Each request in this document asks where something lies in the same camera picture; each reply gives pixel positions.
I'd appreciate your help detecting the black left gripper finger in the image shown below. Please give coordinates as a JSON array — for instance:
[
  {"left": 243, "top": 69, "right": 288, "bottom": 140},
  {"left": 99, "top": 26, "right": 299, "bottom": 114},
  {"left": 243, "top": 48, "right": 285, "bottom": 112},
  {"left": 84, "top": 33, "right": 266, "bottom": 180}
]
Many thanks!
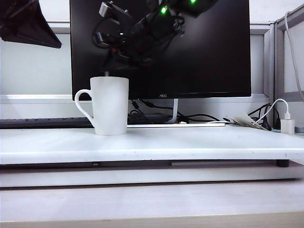
[{"left": 0, "top": 2, "right": 62, "bottom": 49}]

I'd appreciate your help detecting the folded paper booklet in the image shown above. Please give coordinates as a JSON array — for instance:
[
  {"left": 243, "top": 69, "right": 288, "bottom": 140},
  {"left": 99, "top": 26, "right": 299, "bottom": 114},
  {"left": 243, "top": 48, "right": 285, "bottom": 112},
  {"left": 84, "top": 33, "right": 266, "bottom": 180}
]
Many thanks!
[{"left": 223, "top": 112, "right": 268, "bottom": 131}]

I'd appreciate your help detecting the black keyboard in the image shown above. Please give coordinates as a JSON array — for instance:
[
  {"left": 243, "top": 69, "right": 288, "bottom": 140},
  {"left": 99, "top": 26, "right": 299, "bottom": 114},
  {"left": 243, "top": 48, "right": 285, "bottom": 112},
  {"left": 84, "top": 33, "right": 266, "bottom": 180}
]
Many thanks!
[{"left": 0, "top": 117, "right": 95, "bottom": 130}]

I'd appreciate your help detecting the grey hanging cable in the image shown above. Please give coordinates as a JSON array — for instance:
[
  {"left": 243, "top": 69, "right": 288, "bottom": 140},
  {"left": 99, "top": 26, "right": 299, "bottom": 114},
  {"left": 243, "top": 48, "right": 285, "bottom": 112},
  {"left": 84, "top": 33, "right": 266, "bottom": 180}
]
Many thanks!
[{"left": 284, "top": 11, "right": 304, "bottom": 100}]

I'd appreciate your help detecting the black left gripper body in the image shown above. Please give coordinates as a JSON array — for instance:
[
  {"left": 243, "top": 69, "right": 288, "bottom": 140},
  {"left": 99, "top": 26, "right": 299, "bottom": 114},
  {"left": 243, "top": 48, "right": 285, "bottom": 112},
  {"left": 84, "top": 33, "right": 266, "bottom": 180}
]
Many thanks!
[{"left": 0, "top": 0, "right": 40, "bottom": 30}]

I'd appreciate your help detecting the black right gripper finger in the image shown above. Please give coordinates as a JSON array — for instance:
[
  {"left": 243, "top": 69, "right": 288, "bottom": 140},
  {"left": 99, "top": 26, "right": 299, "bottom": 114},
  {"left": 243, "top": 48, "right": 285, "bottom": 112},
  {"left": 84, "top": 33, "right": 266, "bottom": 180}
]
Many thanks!
[
  {"left": 116, "top": 58, "right": 152, "bottom": 71},
  {"left": 103, "top": 48, "right": 124, "bottom": 72}
]

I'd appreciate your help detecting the white USB charger plug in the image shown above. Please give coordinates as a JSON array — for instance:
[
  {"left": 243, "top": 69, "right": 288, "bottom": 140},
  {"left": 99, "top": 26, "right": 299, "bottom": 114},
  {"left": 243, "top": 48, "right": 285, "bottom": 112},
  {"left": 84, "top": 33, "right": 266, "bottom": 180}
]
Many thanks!
[{"left": 280, "top": 113, "right": 295, "bottom": 136}]

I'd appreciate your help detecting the black monitor cable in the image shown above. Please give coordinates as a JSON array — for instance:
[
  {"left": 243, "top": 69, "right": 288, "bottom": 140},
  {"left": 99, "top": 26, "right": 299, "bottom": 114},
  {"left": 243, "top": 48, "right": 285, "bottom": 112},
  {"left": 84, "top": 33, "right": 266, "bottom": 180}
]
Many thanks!
[{"left": 131, "top": 99, "right": 223, "bottom": 124}]

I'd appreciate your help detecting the grey aluminium partition frame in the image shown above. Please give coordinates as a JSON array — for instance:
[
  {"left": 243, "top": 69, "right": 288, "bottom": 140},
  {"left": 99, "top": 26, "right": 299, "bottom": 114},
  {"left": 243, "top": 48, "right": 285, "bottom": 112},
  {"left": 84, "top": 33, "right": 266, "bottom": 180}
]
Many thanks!
[{"left": 263, "top": 4, "right": 304, "bottom": 105}]

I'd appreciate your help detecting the black cable with plug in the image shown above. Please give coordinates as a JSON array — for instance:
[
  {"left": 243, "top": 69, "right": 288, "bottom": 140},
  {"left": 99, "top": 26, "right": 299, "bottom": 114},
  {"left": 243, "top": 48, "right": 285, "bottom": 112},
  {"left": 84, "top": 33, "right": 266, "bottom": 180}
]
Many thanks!
[{"left": 247, "top": 103, "right": 273, "bottom": 132}]

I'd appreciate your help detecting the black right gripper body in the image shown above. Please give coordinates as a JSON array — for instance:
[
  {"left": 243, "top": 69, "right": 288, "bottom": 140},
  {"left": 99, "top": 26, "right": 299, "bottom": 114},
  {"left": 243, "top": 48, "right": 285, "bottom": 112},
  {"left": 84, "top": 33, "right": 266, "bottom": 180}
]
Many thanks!
[{"left": 123, "top": 6, "right": 186, "bottom": 66}]

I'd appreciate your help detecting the white raised board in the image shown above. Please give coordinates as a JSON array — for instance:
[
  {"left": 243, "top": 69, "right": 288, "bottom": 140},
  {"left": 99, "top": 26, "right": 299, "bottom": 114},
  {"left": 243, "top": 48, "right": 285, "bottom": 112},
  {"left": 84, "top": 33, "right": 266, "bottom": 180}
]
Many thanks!
[{"left": 0, "top": 124, "right": 304, "bottom": 166}]

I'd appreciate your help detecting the white USB cable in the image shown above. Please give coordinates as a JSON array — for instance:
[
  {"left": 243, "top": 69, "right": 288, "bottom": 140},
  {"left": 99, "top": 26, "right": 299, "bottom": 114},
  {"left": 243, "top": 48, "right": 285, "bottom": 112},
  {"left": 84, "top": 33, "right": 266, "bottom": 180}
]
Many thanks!
[{"left": 255, "top": 99, "right": 290, "bottom": 124}]

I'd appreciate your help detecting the black computer monitor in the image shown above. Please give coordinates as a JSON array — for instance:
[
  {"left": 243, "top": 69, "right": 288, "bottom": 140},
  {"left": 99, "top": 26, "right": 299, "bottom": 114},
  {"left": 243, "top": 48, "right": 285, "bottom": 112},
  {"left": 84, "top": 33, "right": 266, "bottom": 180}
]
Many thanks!
[{"left": 69, "top": 0, "right": 252, "bottom": 101}]

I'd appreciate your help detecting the white ceramic mug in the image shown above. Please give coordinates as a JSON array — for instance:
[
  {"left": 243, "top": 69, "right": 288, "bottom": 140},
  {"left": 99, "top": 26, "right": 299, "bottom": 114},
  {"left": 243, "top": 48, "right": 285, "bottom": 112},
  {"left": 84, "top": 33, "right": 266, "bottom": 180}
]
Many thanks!
[{"left": 74, "top": 76, "right": 130, "bottom": 136}]

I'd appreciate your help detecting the silver monitor stand neck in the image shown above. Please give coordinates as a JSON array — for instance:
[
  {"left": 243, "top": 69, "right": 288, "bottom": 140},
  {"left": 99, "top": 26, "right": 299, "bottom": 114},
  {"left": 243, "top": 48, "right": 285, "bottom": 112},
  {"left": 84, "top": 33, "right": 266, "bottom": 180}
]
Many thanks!
[{"left": 169, "top": 98, "right": 179, "bottom": 124}]

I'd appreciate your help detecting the black power adapter brick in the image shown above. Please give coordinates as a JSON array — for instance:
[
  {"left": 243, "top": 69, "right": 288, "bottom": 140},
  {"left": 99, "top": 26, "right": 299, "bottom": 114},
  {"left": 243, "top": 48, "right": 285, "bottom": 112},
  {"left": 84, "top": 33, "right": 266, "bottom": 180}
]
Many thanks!
[{"left": 127, "top": 112, "right": 171, "bottom": 124}]

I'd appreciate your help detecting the black wrist camera silver lens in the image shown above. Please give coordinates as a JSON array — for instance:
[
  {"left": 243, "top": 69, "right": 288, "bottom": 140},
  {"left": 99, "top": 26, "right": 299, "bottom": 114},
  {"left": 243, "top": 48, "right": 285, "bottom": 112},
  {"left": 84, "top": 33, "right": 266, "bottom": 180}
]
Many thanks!
[{"left": 92, "top": 0, "right": 130, "bottom": 48}]

